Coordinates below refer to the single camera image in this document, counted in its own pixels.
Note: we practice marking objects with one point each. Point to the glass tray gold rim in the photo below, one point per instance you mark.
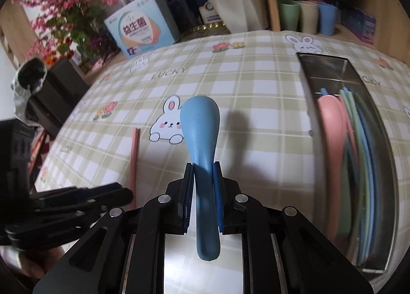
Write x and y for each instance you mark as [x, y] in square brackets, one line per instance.
[203, 31]

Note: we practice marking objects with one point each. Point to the green chopstick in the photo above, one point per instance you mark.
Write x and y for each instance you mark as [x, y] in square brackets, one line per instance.
[363, 191]

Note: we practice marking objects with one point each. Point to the teal green spoon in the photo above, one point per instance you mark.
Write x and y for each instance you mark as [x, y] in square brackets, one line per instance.
[346, 202]

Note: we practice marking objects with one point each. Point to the blue cup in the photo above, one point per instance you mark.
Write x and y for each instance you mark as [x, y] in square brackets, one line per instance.
[327, 18]

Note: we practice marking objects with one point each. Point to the grey cloth on chair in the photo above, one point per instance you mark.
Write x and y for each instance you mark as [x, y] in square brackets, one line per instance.
[27, 85]

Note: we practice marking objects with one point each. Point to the steel utensil tray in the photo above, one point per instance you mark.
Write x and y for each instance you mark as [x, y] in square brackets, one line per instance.
[335, 73]

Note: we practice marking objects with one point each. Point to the probiotic box light blue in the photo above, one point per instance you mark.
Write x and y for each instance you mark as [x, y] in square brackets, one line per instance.
[142, 26]

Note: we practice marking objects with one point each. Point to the black office chair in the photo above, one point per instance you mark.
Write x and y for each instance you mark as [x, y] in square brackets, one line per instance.
[61, 90]

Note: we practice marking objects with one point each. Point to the purple small box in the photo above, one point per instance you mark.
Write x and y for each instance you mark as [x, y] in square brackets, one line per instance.
[360, 23]

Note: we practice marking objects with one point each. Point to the white plant pot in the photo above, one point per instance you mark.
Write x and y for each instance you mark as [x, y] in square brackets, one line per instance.
[242, 16]

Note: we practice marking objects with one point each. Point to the green cup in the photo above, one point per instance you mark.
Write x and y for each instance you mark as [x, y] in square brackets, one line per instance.
[289, 14]

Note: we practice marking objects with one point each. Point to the pink spoon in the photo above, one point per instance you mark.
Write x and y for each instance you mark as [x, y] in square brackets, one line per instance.
[334, 126]

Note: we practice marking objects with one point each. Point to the dark blue box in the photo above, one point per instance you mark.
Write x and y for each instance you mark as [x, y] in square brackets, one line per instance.
[185, 13]

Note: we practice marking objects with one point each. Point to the blue spoon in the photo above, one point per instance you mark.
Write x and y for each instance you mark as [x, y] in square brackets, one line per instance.
[200, 121]

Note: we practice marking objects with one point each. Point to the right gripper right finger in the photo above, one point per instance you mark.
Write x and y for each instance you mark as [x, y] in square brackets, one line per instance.
[220, 195]

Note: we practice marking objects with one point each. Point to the plaid bunny tablecloth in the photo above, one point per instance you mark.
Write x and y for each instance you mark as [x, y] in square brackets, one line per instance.
[264, 141]

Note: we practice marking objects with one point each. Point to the person's right hand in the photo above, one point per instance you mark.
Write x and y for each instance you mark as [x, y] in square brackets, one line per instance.
[37, 264]

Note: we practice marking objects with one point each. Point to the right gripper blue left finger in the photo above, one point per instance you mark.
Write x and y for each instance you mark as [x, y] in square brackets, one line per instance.
[185, 197]

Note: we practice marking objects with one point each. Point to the pink blossom bouquet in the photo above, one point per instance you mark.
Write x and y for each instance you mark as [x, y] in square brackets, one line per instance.
[64, 27]

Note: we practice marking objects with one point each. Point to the cream cup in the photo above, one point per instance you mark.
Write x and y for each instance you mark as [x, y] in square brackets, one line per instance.
[309, 16]

